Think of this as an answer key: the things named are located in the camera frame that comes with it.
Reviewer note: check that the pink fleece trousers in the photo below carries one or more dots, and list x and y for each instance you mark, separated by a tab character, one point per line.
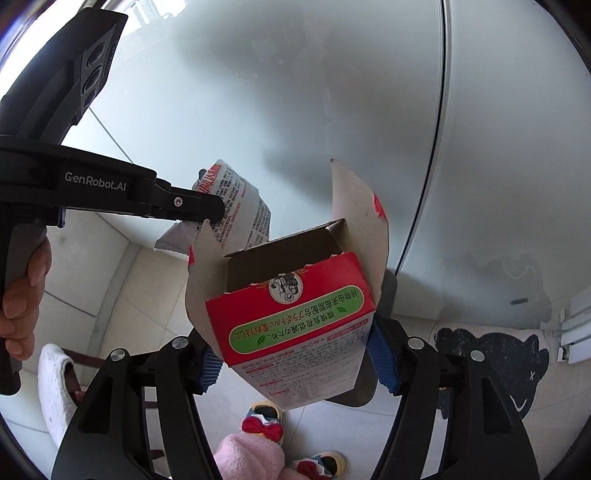
249	457

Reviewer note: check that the red printed carton box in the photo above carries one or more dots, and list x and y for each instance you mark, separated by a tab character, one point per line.
286	323

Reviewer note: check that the person's left hand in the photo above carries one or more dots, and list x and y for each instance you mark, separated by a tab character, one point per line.
23	304

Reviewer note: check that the dark grey trash bin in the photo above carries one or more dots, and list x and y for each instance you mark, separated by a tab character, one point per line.
364	387

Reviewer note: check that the white fluffy cloth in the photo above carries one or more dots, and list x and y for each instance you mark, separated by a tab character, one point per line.
53	392

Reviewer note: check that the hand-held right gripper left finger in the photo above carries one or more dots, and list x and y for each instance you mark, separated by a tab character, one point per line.
210	374

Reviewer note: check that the torn printed carton piece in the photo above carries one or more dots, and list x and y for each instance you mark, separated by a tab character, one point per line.
240	203

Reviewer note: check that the black cat-shaped floor mat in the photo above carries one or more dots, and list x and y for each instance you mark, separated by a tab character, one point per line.
498	350

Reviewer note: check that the white refrigerator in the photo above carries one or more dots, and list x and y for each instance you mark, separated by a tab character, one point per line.
323	92

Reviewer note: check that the white aluminium frame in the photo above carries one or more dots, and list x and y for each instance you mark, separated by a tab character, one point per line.
575	332

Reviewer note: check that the slipper with red bow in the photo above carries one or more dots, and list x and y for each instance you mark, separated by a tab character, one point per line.
261	422
318	468

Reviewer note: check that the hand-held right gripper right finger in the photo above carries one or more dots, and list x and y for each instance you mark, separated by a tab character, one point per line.
382	360

